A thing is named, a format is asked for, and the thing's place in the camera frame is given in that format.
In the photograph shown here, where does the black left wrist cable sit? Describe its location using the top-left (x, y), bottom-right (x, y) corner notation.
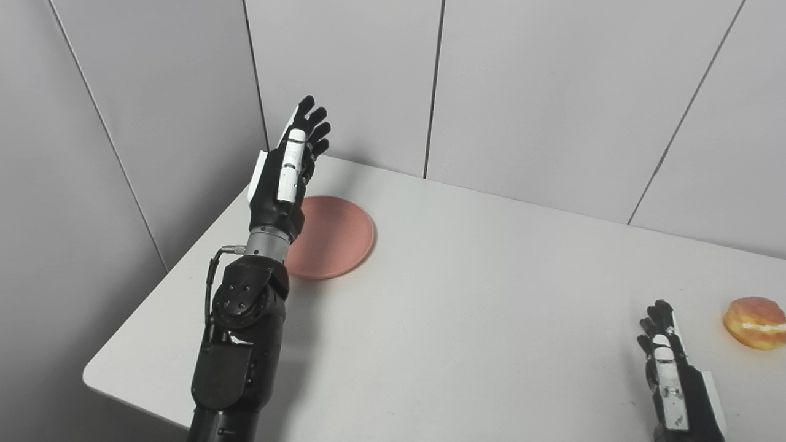
top-left (204, 244), bottom-right (247, 327)

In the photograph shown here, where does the pink round plate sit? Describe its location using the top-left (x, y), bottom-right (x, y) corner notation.
top-left (284, 195), bottom-right (376, 281)

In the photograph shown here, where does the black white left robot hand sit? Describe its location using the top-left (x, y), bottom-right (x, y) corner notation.
top-left (247, 95), bottom-right (332, 244)

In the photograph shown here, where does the golden cream puff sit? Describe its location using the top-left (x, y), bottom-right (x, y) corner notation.
top-left (722, 297), bottom-right (786, 351)

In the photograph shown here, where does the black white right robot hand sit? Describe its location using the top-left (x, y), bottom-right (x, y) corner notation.
top-left (637, 300), bottom-right (729, 442)

